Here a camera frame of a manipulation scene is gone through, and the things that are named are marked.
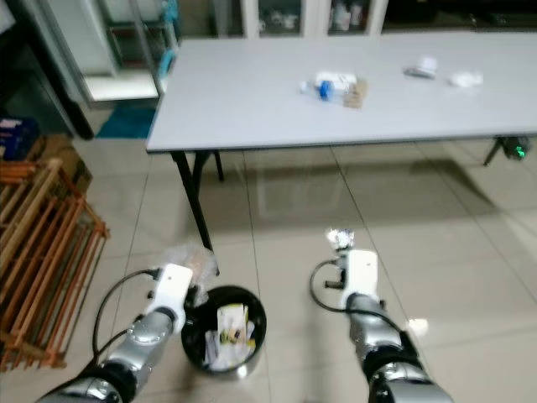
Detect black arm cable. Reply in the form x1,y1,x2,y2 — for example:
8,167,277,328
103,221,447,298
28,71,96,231
308,258,404,332
91,267,162,364

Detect dark blue box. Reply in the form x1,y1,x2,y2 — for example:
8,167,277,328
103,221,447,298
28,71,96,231
0,117,42,163

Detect white paper carton trash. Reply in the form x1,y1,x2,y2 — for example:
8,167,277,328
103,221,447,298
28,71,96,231
205,303,258,371

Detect clear plastic bottle blue label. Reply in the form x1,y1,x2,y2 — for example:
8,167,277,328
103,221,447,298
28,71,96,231
297,73,349,102

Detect white glass door cabinet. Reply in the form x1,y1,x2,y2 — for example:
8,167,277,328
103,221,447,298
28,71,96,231
238,0,392,39

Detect grey folding table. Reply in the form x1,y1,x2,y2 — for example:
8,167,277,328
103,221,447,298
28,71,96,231
146,31,537,154

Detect black table leg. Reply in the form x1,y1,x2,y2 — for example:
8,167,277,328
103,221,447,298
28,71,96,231
171,150,225,254

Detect light blue plastic object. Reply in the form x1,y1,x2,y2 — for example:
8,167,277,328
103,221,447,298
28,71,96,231
150,0,182,86

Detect white crumpled plastic bag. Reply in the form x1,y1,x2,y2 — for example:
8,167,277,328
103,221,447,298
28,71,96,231
331,72,360,90

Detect white framed glass door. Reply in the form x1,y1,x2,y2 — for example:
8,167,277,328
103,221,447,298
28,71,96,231
42,0,173,103

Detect black round rubbish bin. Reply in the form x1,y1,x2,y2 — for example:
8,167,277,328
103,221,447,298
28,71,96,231
180,285,269,381

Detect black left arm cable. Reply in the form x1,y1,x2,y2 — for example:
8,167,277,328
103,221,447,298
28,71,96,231
91,267,162,364

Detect brown wooden rack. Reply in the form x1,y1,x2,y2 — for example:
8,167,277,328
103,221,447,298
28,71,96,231
0,158,111,371

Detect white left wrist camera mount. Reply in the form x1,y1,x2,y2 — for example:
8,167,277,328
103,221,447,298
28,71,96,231
149,262,193,315

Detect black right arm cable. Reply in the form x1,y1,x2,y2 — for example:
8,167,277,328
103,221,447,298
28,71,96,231
308,258,404,332

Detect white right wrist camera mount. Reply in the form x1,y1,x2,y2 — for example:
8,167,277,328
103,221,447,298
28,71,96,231
345,249,379,298

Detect brown cardboard box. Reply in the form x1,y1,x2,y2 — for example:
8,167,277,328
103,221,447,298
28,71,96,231
34,133,94,196

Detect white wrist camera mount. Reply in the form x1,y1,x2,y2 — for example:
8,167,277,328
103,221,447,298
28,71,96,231
345,249,379,298
149,262,193,315

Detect white crumpled tissue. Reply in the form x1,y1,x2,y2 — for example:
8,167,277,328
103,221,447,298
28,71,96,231
448,71,484,89

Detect silver foil wrapper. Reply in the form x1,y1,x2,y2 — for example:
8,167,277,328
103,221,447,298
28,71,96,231
326,228,356,252

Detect blue floor mat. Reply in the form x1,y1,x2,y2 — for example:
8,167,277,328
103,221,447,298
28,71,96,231
96,104,157,140

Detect black device green light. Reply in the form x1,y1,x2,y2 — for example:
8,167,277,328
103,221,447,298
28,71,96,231
483,135,534,166

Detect brown cardboard piece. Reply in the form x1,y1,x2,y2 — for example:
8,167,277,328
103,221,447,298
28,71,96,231
344,79,371,111

